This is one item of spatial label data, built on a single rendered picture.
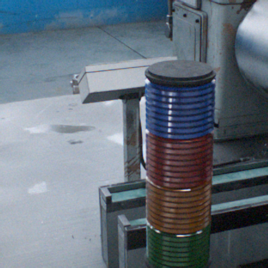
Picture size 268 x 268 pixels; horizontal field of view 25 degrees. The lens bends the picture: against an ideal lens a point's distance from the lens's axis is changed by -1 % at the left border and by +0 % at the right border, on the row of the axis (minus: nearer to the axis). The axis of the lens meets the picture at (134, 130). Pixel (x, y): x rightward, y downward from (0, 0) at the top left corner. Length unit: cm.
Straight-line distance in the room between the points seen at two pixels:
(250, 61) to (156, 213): 77
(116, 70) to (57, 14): 548
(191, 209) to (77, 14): 607
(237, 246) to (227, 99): 56
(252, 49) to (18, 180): 55
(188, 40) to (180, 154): 100
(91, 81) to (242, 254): 37
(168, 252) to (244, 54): 79
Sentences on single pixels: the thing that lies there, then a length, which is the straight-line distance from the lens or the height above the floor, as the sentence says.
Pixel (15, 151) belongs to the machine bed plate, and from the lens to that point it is 143.
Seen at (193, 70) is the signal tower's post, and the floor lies 122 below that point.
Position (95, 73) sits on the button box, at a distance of 103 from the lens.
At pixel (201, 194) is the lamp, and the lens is 53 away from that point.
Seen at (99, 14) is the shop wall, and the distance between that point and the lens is 664.
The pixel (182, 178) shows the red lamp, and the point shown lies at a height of 113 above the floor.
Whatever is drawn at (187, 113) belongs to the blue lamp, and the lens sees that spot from 49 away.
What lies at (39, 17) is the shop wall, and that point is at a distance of 648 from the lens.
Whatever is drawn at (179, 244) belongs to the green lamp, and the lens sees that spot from 55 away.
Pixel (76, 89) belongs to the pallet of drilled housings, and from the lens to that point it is 350.
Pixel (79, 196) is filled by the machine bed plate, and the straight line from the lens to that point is 120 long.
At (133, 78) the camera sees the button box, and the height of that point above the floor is 106.
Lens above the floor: 136
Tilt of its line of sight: 22 degrees down
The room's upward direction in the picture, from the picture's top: 1 degrees counter-clockwise
